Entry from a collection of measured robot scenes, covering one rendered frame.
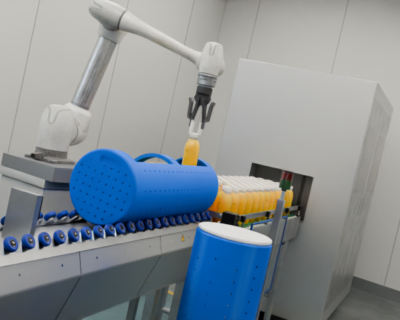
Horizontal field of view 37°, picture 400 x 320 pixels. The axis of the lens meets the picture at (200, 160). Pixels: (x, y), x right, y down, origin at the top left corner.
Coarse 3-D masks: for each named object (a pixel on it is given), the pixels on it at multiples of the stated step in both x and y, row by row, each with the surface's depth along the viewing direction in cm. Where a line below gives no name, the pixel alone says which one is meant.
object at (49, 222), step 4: (76, 216) 223; (40, 220) 203; (48, 220) 209; (52, 220) 210; (60, 220) 216; (64, 220) 218; (72, 220) 224; (76, 220) 227; (80, 220) 230; (84, 220) 233; (36, 224) 204; (40, 224) 207; (44, 224) 209; (48, 224) 211; (52, 224) 213; (56, 224) 216; (0, 228) 188
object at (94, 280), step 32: (64, 224) 219; (64, 256) 184; (96, 256) 201; (128, 256) 221; (160, 256) 247; (0, 288) 156; (32, 288) 169; (64, 288) 186; (96, 288) 208; (128, 288) 237; (160, 288) 272
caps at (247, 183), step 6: (222, 180) 357; (228, 180) 370; (234, 180) 382; (240, 180) 382; (246, 180) 405; (252, 180) 417; (258, 180) 428; (264, 180) 440; (270, 180) 454; (228, 186) 335; (240, 186) 339; (246, 186) 351; (252, 186) 363; (258, 186) 375; (264, 186) 387; (270, 186) 392; (276, 186) 404
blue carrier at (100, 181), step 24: (96, 168) 220; (120, 168) 216; (144, 168) 223; (168, 168) 244; (192, 168) 269; (72, 192) 223; (96, 192) 219; (120, 192) 216; (144, 192) 220; (168, 192) 239; (192, 192) 263; (216, 192) 292; (96, 216) 219; (120, 216) 215; (144, 216) 232; (168, 216) 258
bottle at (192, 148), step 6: (192, 138) 284; (186, 144) 284; (192, 144) 282; (198, 144) 284; (186, 150) 283; (192, 150) 282; (198, 150) 284; (186, 156) 283; (192, 156) 283; (186, 162) 283; (192, 162) 283
